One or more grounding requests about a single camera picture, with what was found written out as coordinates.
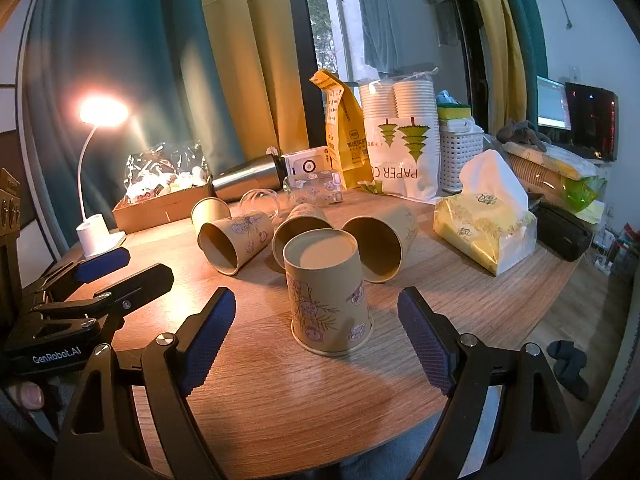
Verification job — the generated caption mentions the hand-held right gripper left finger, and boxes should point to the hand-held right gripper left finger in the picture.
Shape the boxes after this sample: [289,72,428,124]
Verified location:
[52,286,237,480]

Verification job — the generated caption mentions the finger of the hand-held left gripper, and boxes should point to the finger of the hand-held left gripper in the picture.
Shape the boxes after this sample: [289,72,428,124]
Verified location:
[21,247,132,307]
[35,262,175,343]

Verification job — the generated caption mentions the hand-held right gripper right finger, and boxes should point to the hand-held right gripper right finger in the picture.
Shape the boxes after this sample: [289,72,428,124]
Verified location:
[397,286,583,480]

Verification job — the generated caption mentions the brown floral paper cup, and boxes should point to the brown floral paper cup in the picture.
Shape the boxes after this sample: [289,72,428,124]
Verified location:
[271,203,334,269]
[190,197,232,233]
[283,229,374,359]
[341,203,420,284]
[197,211,275,276]

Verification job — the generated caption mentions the clear glass cup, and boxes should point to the clear glass cup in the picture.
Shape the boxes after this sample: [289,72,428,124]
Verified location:
[238,188,279,219]

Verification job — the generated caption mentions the person's left hand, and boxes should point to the person's left hand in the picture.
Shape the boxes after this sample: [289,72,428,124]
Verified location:
[10,380,49,412]

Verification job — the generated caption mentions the white desk lamp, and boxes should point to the white desk lamp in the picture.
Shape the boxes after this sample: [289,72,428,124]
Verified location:
[75,96,132,260]

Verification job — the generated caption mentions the cardboard box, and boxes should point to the cardboard box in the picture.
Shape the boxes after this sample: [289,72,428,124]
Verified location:
[111,180,216,235]

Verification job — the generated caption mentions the clear plastic snack bag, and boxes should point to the clear plastic snack bag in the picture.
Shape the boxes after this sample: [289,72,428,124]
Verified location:
[122,142,210,205]

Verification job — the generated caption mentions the yellow tissue pack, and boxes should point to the yellow tissue pack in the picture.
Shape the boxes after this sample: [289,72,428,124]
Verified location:
[432,149,539,277]

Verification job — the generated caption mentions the stainless steel thermos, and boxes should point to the stainless steel thermos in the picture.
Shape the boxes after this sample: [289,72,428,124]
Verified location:
[212,152,287,202]

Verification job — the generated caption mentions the dark socks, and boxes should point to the dark socks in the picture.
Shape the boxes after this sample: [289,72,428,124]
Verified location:
[547,339,592,401]

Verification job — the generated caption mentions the black pouch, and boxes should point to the black pouch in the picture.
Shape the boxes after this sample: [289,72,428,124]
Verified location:
[529,201,594,262]

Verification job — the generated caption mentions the pack of white paper cups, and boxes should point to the pack of white paper cups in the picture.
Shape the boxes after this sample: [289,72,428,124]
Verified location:
[357,72,441,205]

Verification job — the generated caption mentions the printed glass mug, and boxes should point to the printed glass mug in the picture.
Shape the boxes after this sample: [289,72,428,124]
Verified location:
[282,172,346,207]

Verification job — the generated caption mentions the white plastic basket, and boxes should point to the white plastic basket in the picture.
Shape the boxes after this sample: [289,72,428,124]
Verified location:
[437,119,485,195]

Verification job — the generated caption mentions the small white box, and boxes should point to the small white box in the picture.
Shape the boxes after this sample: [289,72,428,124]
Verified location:
[280,146,331,181]

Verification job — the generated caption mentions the sleeve of brown paper cups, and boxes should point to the sleeve of brown paper cups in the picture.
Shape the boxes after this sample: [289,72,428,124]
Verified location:
[504,142,601,199]

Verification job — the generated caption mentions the yellow paper bag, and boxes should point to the yellow paper bag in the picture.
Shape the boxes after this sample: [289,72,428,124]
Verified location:
[309,68,376,190]

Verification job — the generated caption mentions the green plastic bag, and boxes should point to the green plastic bag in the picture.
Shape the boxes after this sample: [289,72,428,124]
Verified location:
[561,175,609,214]

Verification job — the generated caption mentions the grey cloth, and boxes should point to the grey cloth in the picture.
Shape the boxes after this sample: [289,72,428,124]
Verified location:
[495,119,552,152]

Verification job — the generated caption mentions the teal curtain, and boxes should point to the teal curtain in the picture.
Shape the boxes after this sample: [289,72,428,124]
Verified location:
[494,0,549,127]
[22,0,251,221]

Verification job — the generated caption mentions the yellow green sponge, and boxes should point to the yellow green sponge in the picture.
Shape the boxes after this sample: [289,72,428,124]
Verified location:
[437,102,474,122]

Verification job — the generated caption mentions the yellow curtain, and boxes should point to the yellow curtain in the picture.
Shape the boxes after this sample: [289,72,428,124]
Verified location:
[459,0,531,137]
[194,0,297,162]

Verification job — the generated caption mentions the computer monitor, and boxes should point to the computer monitor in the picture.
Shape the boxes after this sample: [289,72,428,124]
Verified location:
[536,75,572,131]

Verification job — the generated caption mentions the dark computer case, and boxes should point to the dark computer case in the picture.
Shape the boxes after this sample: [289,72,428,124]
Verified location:
[564,81,620,162]

